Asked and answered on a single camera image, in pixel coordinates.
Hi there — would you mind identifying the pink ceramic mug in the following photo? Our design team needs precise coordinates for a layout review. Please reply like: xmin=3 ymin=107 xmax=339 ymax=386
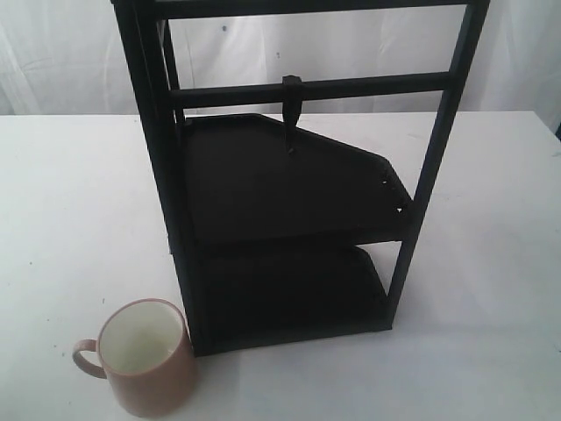
xmin=72 ymin=298 xmax=197 ymax=418

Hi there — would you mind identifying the black metal shelf rack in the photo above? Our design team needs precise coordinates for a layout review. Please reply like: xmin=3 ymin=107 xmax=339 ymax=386
xmin=113 ymin=1 xmax=489 ymax=356

